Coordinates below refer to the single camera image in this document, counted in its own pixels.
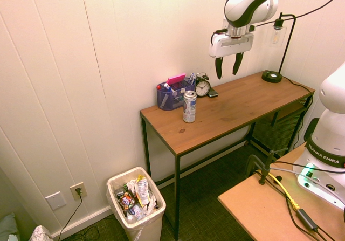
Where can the light wooden mounting board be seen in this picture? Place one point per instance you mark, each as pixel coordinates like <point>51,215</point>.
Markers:
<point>283,198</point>

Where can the black smartphone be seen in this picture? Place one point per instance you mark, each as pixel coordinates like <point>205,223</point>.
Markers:
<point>213,92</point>

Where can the beige wall outlet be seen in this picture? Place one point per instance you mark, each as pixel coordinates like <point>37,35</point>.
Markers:
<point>78,191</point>

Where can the black alarm clock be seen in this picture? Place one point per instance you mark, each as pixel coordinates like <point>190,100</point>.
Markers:
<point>202,87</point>

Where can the patterned tissue box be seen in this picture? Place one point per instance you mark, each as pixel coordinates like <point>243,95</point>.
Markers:
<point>40,233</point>

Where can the silver drink can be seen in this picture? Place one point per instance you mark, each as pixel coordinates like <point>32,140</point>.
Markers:
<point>189,106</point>

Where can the black desk lamp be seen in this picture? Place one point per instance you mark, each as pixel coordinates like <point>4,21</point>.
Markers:
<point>280,49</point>

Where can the yellow snack wrapper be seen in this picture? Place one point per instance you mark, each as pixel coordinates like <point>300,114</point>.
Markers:
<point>141,191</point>

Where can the blue mesh desk organizer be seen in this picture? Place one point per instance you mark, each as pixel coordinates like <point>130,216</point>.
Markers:
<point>172,96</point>

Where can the white blank wall plate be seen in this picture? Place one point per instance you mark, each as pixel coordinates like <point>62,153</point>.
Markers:
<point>55,200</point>

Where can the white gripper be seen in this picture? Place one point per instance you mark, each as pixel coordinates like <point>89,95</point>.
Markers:
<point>230,44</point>

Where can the wooden desk with black frame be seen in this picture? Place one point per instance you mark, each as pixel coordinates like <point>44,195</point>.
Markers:
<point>226,109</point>

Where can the black metal clamp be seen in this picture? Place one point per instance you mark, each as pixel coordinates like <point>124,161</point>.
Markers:
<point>265,162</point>

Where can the white plastic trash bin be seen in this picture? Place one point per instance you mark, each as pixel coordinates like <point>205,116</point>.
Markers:
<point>136,202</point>

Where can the pink sticky note pad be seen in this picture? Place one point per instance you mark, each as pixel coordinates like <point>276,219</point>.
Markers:
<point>176,78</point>

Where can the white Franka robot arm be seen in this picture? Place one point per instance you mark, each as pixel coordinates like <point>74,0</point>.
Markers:
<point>244,5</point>

